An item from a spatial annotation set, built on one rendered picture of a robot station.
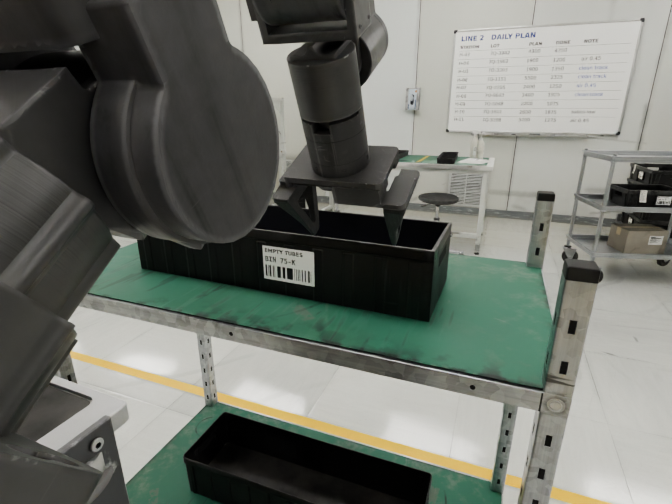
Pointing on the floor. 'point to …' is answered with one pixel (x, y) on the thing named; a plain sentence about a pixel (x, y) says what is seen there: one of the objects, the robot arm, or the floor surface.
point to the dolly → (648, 183)
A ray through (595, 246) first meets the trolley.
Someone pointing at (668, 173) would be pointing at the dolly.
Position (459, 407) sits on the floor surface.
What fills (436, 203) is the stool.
